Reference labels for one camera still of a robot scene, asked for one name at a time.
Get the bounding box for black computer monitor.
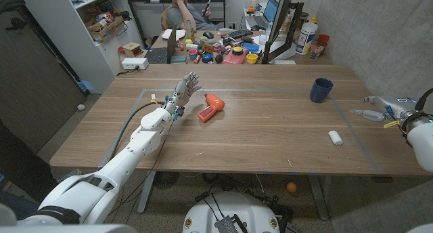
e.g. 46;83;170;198
262;0;305;65

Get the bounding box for printed drinking glass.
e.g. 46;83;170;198
309;41;325;60

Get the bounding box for glass bottle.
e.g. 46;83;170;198
185;20;196;43

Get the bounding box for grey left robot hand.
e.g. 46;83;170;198
164;71;202;116

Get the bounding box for laptop with blue screen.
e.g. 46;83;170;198
248;0;280;28

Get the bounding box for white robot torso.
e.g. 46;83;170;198
182;191;281;233

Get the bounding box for pink box yellow button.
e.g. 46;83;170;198
222;46;250;65

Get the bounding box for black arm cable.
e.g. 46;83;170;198
414;87;433;112
108;101;165;163

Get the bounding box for white shelf unit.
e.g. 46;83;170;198
15;0;145;94

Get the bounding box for dark wooden door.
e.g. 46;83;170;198
0;7;88;152

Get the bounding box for tan chair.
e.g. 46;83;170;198
160;5;173;31

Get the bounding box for white bandage roll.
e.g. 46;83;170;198
327;129;344;146

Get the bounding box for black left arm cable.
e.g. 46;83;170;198
108;101;165;163

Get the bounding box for cardboard box of items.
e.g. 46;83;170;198
88;16;125;43

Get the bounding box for orange electric screwdriver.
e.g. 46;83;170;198
198;93;225;123

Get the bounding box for white power box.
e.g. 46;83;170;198
121;57;150;70

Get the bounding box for black door handle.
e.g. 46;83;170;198
5;17;27;31

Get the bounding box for standing person dark clothes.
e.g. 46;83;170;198
0;119;83;220

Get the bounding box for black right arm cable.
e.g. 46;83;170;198
414;87;433;112

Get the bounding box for grey metal table leg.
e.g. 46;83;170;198
137;171;156;214
306;174;329;221

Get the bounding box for seated person grey shirt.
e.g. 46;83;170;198
164;0;217;31

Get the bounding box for black keyboard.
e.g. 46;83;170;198
228;28;254;40

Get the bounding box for dark blue cup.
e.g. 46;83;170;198
309;77;334;104

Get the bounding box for white wipes canister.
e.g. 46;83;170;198
295;22;319;56

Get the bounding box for white plate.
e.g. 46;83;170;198
160;28;187;41

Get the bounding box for small wooden box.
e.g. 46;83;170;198
122;42;143;58

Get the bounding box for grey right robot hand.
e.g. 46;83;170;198
348;95;420;123

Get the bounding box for black round fan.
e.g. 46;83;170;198
154;171;180;190

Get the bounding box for black laptop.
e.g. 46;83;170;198
145;25;178;65

